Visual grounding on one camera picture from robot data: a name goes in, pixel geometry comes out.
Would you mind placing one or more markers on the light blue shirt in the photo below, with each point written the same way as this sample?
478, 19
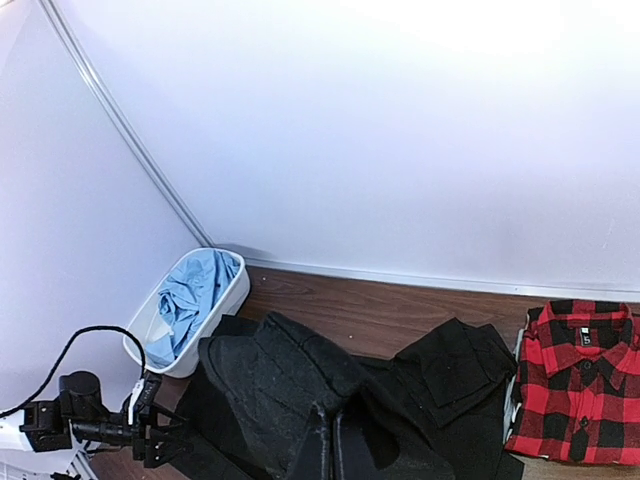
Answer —
185, 303

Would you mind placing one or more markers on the left aluminium frame post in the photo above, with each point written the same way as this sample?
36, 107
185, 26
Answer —
126, 131

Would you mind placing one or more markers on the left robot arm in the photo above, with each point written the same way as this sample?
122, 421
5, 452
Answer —
77, 415

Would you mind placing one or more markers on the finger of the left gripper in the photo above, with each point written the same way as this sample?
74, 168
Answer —
170, 447
167, 419

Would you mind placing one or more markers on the red black plaid shirt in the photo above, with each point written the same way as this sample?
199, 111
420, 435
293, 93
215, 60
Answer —
580, 390

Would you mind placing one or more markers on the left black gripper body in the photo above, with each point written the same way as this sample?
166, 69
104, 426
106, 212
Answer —
145, 436

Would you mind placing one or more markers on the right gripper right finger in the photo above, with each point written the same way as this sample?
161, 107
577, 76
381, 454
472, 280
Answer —
352, 457

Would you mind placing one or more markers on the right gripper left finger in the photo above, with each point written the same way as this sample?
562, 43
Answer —
313, 460

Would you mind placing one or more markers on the black long sleeve shirt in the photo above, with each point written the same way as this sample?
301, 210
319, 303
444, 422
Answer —
433, 411

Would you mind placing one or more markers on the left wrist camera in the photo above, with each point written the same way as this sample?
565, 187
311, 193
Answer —
142, 395

